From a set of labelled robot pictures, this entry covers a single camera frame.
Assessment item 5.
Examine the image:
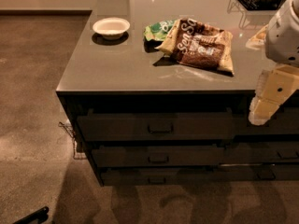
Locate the white paper bowl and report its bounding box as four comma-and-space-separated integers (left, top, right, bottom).
93, 17, 130, 40

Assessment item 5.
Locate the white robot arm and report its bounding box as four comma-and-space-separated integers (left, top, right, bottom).
246, 0, 299, 126

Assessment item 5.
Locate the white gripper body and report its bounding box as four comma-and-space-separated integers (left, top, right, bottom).
255, 63, 299, 105

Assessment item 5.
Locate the black object on floor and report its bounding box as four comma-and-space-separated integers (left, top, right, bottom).
13, 206, 49, 224

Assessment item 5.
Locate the dark counter cabinet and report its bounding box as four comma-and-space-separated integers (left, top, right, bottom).
57, 0, 299, 185

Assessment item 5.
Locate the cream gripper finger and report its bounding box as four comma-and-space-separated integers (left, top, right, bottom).
249, 96, 278, 126

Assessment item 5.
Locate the brown chip bag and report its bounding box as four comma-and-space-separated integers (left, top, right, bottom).
157, 19, 234, 75

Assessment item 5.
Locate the wire rack beside cabinet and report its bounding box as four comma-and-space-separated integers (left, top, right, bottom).
58, 120, 86, 161

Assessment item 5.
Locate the green snack bag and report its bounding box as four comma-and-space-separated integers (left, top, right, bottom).
144, 20, 175, 41

